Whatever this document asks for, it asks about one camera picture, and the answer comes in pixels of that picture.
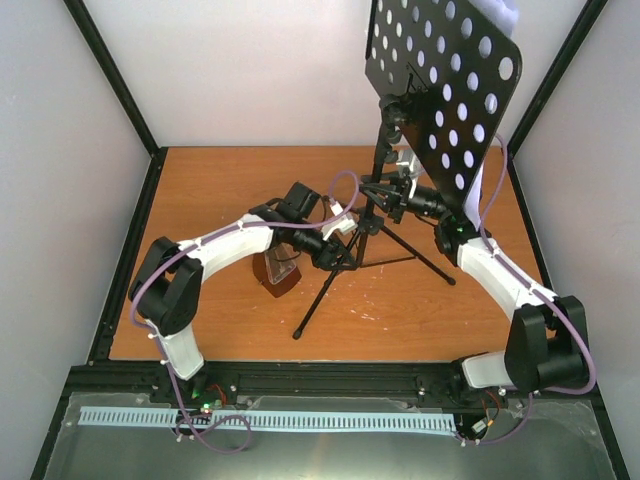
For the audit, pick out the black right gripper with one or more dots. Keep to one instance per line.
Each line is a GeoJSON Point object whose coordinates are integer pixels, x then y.
{"type": "Point", "coordinates": [397, 204]}

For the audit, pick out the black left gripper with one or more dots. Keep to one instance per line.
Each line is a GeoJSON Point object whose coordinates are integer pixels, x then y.
{"type": "Point", "coordinates": [325, 258]}

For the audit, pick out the clear plastic metronome cover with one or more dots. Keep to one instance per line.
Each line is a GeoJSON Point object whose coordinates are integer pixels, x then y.
{"type": "Point", "coordinates": [279, 264]}

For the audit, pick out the brown wooden metronome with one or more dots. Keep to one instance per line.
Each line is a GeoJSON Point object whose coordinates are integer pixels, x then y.
{"type": "Point", "coordinates": [280, 289]}

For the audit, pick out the black music stand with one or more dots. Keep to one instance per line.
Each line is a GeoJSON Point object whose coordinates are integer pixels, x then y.
{"type": "Point", "coordinates": [444, 75]}

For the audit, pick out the white sheet music paper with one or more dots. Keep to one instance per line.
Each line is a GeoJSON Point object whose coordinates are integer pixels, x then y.
{"type": "Point", "coordinates": [504, 15]}

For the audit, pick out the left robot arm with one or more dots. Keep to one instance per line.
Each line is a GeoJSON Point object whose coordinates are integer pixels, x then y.
{"type": "Point", "coordinates": [165, 291]}

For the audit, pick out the light blue cable duct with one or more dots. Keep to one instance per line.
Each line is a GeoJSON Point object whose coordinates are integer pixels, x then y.
{"type": "Point", "coordinates": [273, 421]}

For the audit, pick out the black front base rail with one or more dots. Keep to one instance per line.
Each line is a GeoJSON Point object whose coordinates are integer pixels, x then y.
{"type": "Point", "coordinates": [429, 385]}

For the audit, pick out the black frame post right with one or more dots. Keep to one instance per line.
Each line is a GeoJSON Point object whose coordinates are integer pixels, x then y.
{"type": "Point", "coordinates": [578, 33]}

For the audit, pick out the black frame post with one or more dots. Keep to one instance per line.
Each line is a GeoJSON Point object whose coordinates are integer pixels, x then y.
{"type": "Point", "coordinates": [578, 33]}
{"type": "Point", "coordinates": [94, 40]}

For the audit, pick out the black frame post left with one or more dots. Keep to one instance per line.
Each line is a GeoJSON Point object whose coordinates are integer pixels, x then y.
{"type": "Point", "coordinates": [94, 40]}

